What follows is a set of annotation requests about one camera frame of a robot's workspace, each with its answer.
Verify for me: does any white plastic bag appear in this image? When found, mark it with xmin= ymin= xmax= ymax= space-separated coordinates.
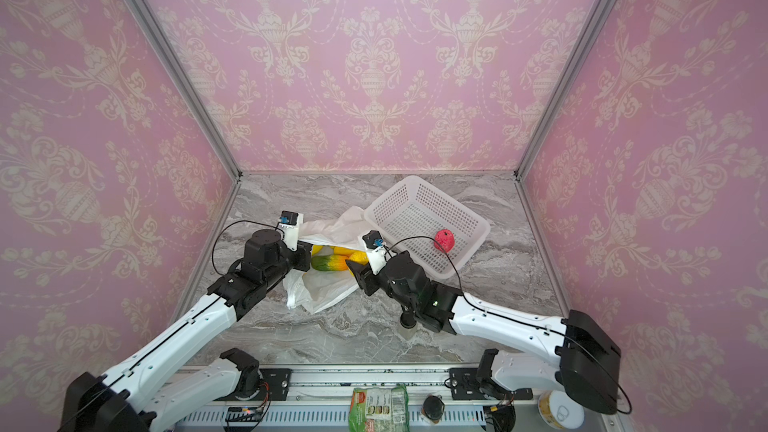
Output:
xmin=282 ymin=206 xmax=374 ymax=314

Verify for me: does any pink red fruit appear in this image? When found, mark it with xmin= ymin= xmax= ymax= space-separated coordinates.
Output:
xmin=434 ymin=229 xmax=456 ymax=253

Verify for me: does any white perforated plastic basket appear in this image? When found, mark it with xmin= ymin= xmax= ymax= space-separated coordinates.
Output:
xmin=364 ymin=176 xmax=491 ymax=279

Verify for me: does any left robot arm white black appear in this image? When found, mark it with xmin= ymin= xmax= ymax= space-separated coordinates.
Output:
xmin=59 ymin=224 xmax=312 ymax=431

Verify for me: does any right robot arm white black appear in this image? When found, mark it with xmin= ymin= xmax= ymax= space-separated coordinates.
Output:
xmin=346 ymin=252 xmax=632 ymax=415

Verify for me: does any green orange mango fruit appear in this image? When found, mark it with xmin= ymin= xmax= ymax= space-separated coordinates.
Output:
xmin=311 ymin=254 xmax=349 ymax=272

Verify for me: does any yellow starfruit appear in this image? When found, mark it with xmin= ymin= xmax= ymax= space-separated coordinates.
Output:
xmin=333 ymin=247 xmax=369 ymax=264

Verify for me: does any small black-lidded jar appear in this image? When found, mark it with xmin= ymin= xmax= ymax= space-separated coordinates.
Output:
xmin=397 ymin=311 xmax=417 ymax=341

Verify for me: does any green snack package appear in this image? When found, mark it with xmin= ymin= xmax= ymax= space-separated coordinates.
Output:
xmin=348 ymin=384 xmax=410 ymax=432

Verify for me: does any black round lid object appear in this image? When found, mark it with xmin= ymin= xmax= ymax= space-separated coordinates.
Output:
xmin=421 ymin=394 xmax=445 ymax=424

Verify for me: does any tin can white lid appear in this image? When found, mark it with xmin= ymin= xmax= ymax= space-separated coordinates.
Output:
xmin=537 ymin=391 xmax=585 ymax=430

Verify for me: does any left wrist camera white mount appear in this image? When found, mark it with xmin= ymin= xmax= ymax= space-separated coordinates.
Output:
xmin=278 ymin=210 xmax=304 ymax=251

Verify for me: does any aluminium frame rail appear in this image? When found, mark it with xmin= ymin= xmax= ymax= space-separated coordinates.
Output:
xmin=122 ymin=362 xmax=625 ymax=404

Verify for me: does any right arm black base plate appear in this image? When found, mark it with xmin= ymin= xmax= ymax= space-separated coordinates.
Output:
xmin=444 ymin=367 xmax=534 ymax=401

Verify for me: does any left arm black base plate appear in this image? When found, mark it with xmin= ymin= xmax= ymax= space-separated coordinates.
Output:
xmin=233 ymin=368 xmax=292 ymax=402

